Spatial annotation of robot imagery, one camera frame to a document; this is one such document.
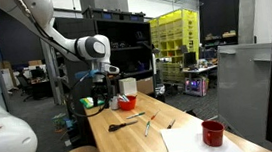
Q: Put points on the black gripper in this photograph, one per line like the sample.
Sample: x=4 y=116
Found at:
x=99 y=88

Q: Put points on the green capped white marker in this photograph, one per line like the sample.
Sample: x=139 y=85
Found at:
x=135 y=115
x=147 y=128

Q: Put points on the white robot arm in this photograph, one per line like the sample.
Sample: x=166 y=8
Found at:
x=93 y=48

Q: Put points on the white blue marker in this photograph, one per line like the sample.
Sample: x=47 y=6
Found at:
x=123 y=98

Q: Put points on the red marker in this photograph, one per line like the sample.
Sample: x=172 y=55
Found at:
x=155 y=115

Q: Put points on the black marker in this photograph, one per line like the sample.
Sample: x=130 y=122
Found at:
x=171 y=124

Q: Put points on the green wipes pack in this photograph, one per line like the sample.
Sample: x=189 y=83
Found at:
x=87 y=102

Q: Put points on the white cylindrical cup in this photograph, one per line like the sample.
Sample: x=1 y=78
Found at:
x=114 y=103

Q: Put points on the red bowl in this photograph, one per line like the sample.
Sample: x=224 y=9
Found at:
x=127 y=105

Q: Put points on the white box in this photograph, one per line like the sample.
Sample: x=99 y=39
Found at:
x=128 y=86

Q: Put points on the green floor container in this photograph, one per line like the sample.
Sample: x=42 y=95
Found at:
x=59 y=123

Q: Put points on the cardboard box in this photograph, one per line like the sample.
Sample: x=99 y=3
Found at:
x=145 y=86

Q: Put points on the trash bin with liner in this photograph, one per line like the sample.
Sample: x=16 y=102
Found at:
x=160 y=89

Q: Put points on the black shelving unit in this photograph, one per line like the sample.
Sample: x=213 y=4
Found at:
x=125 y=33

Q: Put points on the black office chair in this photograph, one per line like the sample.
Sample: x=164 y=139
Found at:
x=24 y=85

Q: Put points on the dark storage bins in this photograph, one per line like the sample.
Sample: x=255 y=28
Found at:
x=113 y=15

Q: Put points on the lit computer case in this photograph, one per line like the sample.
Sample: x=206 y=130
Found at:
x=195 y=86

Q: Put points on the computer monitor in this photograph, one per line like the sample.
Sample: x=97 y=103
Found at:
x=190 y=59

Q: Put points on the white paper sheet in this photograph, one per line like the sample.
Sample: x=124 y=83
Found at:
x=189 y=144

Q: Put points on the white office desk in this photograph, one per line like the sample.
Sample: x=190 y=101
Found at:
x=199 y=69

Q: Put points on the red mug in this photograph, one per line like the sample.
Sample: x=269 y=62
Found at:
x=212 y=134

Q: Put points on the grey metal cabinet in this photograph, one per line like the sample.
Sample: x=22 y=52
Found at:
x=244 y=89

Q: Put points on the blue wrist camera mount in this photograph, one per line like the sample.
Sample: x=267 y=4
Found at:
x=87 y=74

